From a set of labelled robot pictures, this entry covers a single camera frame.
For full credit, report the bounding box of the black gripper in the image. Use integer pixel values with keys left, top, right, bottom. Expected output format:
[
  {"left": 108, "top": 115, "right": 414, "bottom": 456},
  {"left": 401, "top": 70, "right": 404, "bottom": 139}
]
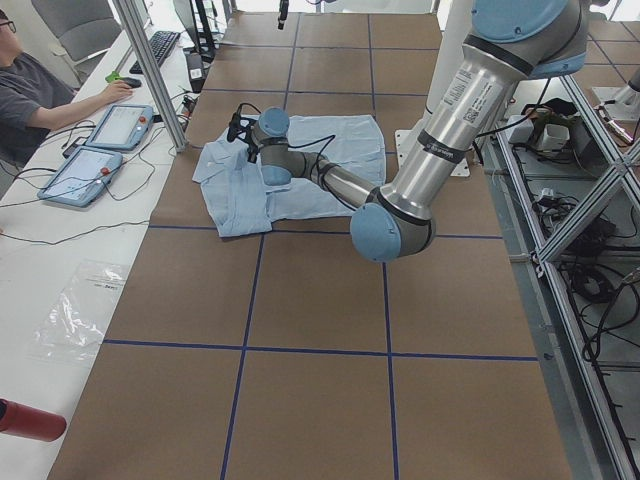
[
  {"left": 277, "top": 0, "right": 290, "bottom": 29},
  {"left": 243, "top": 130, "right": 260, "bottom": 163}
]

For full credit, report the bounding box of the light blue button shirt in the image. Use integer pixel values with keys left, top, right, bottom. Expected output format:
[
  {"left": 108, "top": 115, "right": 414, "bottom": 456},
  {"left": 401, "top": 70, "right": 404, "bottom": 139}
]
[{"left": 192, "top": 114, "right": 387, "bottom": 239}]

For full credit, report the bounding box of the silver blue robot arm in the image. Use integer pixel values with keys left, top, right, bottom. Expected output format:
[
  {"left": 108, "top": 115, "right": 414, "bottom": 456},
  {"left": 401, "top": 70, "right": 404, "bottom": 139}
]
[{"left": 227, "top": 1, "right": 590, "bottom": 262}]

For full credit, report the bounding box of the person's hand on desk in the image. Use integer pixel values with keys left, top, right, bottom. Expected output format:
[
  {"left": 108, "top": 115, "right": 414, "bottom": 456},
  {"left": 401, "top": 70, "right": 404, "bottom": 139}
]
[{"left": 101, "top": 81, "right": 134, "bottom": 104}]

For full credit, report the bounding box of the black computer keyboard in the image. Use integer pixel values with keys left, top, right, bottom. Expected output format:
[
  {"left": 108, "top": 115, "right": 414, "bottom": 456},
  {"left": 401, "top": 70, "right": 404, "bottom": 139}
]
[{"left": 149, "top": 31, "right": 180, "bottom": 67}]

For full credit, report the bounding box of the upper blue teach pendant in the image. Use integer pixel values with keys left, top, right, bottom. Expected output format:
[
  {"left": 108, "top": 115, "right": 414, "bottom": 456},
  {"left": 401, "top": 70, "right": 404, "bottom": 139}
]
[{"left": 85, "top": 104, "right": 153, "bottom": 152}]

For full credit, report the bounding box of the blue teach pendant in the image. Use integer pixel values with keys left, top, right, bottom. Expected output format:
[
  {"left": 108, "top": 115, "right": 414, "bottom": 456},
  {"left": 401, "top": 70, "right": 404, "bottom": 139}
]
[
  {"left": 85, "top": 104, "right": 153, "bottom": 152},
  {"left": 37, "top": 146, "right": 123, "bottom": 208}
]

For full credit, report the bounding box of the black computer mouse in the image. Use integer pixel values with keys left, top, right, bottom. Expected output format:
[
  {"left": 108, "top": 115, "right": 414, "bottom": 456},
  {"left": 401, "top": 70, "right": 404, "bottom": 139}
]
[{"left": 121, "top": 77, "right": 142, "bottom": 89}]

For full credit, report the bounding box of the green plastic object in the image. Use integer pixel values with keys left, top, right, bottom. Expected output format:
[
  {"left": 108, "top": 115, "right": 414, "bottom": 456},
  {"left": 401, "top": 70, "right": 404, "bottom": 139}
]
[{"left": 105, "top": 71, "right": 122, "bottom": 83}]

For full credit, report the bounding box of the lower blue teach pendant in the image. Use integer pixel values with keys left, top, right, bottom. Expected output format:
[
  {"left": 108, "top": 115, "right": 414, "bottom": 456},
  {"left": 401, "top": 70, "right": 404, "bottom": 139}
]
[{"left": 37, "top": 146, "right": 123, "bottom": 208}]

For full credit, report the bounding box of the grey office chair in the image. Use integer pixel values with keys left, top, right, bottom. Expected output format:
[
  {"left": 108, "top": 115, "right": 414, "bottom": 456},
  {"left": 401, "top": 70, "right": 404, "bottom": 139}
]
[{"left": 32, "top": 0, "right": 122, "bottom": 84}]

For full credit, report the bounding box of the seated person grey shirt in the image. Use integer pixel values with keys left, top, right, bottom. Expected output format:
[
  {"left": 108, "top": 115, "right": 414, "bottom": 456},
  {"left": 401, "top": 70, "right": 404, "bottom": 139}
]
[{"left": 0, "top": 13, "right": 112, "bottom": 168}]

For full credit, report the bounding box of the clear plastic bag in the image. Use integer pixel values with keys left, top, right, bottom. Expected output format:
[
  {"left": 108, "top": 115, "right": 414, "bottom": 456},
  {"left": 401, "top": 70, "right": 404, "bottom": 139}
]
[{"left": 27, "top": 260, "right": 131, "bottom": 367}]

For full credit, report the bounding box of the red cylindrical bottle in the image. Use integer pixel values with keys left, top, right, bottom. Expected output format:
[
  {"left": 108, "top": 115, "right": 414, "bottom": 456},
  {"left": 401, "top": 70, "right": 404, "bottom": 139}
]
[{"left": 1, "top": 399, "right": 67, "bottom": 442}]

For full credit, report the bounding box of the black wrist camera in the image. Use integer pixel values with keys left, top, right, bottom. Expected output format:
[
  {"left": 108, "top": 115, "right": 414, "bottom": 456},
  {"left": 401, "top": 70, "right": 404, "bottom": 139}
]
[{"left": 226, "top": 111, "right": 253, "bottom": 144}]

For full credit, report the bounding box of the aluminium frame post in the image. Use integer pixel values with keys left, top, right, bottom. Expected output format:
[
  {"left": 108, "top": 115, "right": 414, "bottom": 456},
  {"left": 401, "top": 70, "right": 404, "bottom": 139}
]
[{"left": 113, "top": 0, "right": 187, "bottom": 153}]

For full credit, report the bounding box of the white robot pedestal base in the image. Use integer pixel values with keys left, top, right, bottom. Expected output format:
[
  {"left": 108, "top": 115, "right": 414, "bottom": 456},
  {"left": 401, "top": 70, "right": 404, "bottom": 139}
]
[{"left": 394, "top": 0, "right": 506, "bottom": 178}]

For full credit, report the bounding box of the aluminium side frame rail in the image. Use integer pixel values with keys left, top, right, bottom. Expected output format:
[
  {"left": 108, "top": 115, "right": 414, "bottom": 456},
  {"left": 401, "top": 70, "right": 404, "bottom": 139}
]
[{"left": 482, "top": 60, "right": 639, "bottom": 479}]

